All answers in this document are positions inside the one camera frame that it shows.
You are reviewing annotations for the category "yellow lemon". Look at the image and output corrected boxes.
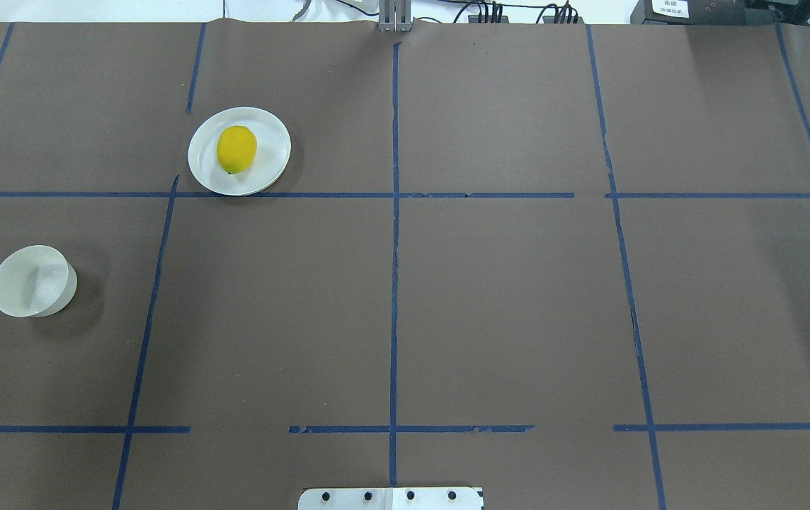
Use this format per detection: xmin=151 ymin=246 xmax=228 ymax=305
xmin=215 ymin=125 xmax=258 ymax=175

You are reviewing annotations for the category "white plate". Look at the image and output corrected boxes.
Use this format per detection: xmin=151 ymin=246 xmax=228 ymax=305
xmin=187 ymin=106 xmax=292 ymax=196

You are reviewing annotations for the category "white bowl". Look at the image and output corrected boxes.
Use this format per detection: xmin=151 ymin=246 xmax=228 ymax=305
xmin=0 ymin=245 xmax=78 ymax=317

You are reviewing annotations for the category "black box with label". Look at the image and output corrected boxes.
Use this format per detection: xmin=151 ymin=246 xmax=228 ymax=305
xmin=629 ymin=1 xmax=777 ymax=26

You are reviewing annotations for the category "aluminium frame post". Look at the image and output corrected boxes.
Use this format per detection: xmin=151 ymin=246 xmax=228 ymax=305
xmin=378 ymin=0 xmax=413 ymax=33

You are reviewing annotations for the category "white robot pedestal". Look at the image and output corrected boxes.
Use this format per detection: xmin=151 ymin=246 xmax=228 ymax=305
xmin=297 ymin=487 xmax=485 ymax=509

